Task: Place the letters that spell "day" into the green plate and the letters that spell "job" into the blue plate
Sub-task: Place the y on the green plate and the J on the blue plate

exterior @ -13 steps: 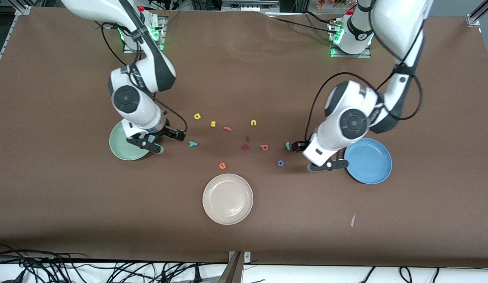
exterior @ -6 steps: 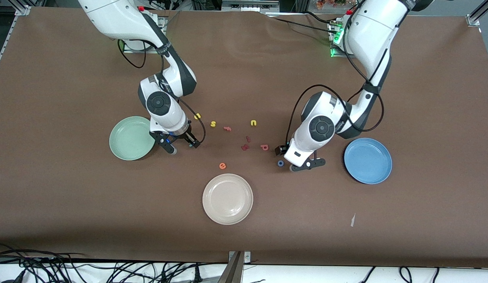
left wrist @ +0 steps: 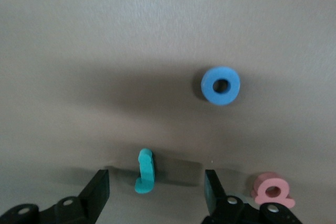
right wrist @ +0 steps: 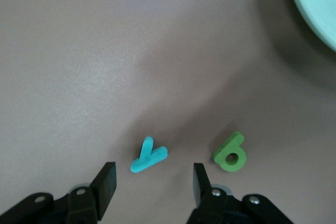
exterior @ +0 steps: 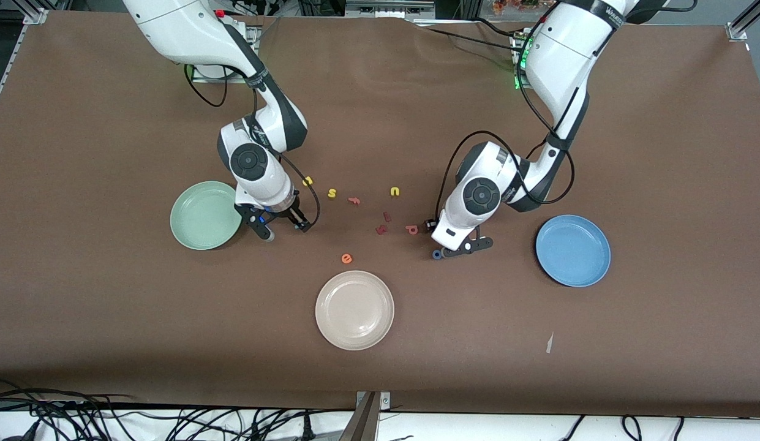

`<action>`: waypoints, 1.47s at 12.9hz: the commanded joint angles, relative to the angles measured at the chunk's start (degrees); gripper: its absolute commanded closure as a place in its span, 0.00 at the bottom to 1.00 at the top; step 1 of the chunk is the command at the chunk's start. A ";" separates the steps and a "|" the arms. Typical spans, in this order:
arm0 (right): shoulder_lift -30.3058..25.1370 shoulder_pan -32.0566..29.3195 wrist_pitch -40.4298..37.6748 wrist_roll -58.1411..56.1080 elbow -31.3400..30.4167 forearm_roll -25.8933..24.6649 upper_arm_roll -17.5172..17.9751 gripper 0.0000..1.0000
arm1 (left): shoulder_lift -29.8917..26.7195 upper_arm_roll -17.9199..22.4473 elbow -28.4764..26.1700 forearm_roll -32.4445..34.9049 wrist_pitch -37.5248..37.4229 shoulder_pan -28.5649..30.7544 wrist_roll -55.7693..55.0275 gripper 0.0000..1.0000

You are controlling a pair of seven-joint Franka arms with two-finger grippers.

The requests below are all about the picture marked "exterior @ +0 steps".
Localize green plate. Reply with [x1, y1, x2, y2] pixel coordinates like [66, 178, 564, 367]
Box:
[170, 181, 243, 251]

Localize beige plate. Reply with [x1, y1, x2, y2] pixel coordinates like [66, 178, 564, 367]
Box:
[315, 270, 396, 351]

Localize brown table cover sheet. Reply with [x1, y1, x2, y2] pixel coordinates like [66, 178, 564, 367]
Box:
[0, 9, 760, 418]

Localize blue plate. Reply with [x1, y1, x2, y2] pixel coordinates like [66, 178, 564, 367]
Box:
[535, 214, 612, 288]

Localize grey metal box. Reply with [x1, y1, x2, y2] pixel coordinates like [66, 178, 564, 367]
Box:
[345, 0, 437, 19]

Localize orange artificial flowers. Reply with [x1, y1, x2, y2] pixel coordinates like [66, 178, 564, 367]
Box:
[491, 0, 540, 16]

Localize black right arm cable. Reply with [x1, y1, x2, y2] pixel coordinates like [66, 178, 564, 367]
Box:
[182, 61, 322, 232]

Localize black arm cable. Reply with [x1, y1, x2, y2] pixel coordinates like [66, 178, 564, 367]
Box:
[182, 61, 322, 232]
[437, 6, 576, 224]

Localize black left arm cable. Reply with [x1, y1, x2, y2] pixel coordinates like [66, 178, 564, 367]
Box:
[437, 6, 576, 224]

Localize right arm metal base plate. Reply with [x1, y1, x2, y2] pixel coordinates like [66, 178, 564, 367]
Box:
[192, 64, 249, 83]

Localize black base cable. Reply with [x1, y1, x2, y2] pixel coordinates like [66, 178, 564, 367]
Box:
[470, 17, 525, 39]
[413, 22, 530, 55]

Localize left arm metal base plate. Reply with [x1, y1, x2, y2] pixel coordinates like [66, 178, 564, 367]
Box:
[511, 34, 531, 90]

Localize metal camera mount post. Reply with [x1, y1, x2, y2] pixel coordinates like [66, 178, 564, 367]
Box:
[340, 390, 393, 441]

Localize long black floor cable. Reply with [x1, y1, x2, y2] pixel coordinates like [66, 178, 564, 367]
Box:
[0, 387, 135, 411]

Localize aluminium frame side rail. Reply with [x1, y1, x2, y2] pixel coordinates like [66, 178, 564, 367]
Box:
[0, 7, 48, 120]

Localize aluminium frame profile corner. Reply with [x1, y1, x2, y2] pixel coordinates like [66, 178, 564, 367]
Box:
[726, 0, 760, 42]

